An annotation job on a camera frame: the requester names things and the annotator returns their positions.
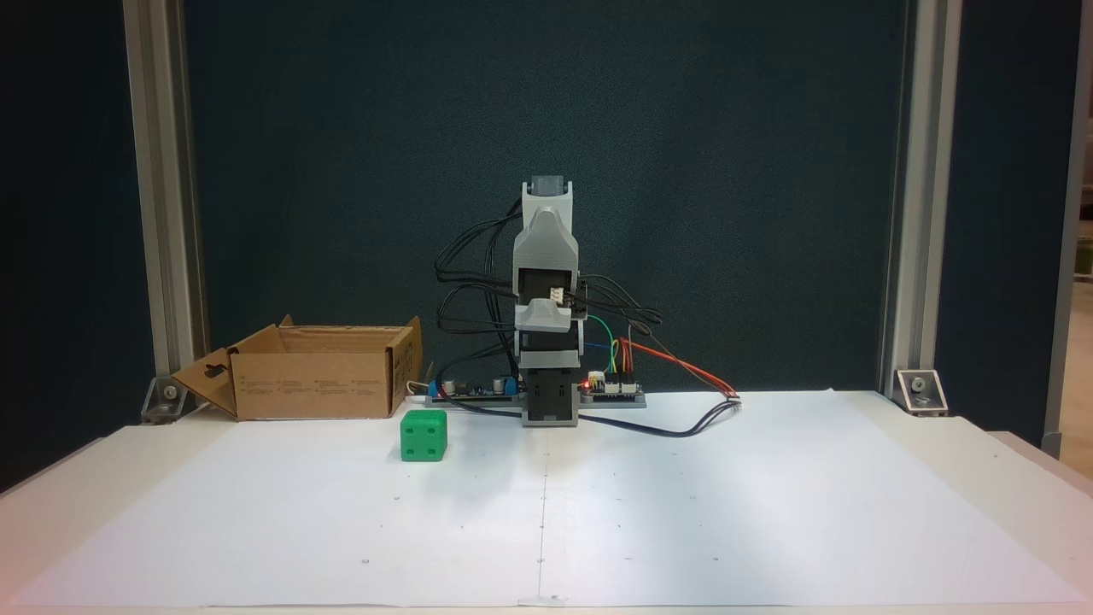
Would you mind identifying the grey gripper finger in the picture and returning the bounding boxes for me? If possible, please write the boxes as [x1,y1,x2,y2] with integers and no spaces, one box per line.
[514,297,572,333]

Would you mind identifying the green dice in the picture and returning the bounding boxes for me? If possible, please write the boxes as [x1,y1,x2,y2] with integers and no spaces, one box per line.
[400,409,449,463]

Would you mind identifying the circuit board with blue components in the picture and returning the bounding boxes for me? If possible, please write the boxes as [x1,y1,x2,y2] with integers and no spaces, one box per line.
[425,363,523,407]

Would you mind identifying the brown cardboard box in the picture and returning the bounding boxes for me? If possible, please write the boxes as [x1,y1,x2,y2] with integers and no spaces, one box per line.
[171,314,425,421]

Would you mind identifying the green jumper wire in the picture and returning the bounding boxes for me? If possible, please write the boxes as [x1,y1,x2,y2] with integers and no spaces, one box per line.
[584,315,619,378]

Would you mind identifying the black servo cable loops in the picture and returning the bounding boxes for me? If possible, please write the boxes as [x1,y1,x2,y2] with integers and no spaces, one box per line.
[579,273,664,332]

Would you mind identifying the circuit board with jumper wires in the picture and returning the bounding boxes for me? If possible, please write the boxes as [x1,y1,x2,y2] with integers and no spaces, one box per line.
[579,370,647,409]

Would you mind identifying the black servo cable bundle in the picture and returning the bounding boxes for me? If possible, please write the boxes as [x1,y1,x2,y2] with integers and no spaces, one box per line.
[433,199,526,402]

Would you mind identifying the orange three-wire cable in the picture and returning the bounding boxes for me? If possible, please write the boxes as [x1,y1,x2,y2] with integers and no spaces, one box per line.
[626,321,742,402]

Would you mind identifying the black three-wire cable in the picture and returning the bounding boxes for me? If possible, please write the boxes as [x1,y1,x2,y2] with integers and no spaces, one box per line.
[440,395,742,439]

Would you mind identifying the metal corner bracket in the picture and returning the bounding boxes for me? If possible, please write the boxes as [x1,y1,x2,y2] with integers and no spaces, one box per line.
[140,374,207,425]
[894,368,950,419]

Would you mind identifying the aluminium frame post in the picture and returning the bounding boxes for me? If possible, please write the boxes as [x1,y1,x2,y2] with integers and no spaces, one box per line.
[1042,0,1093,459]
[122,0,211,378]
[878,0,964,398]

